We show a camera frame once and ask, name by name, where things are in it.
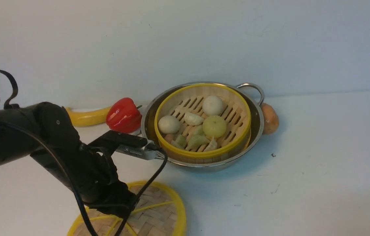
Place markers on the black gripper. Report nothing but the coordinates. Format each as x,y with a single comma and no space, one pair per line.
116,199

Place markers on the yellow bamboo steamer lid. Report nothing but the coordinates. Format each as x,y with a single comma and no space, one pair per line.
160,212

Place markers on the yellow bamboo steamer basket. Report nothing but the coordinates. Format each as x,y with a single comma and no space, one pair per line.
243,123

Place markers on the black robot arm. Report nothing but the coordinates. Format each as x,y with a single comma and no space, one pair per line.
24,131

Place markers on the pink dumpling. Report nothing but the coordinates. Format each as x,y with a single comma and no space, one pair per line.
169,138

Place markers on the red bell pepper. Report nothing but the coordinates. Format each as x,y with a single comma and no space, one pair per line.
124,116

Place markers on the yellow banana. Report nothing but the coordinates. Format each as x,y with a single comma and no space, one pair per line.
87,119

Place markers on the white bun lower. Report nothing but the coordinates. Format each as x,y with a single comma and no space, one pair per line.
169,124

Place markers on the white bun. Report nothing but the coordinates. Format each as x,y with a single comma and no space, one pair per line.
169,124
212,105

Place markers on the green dumpling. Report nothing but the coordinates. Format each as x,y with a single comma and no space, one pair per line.
195,141

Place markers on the white dumpling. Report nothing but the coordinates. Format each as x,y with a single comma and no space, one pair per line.
193,119

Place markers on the yellow-green bun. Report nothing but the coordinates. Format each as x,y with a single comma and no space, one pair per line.
214,126

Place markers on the white bun upper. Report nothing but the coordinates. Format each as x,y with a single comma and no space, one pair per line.
212,105

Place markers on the brown potato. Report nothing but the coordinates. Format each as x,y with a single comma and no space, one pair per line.
271,120

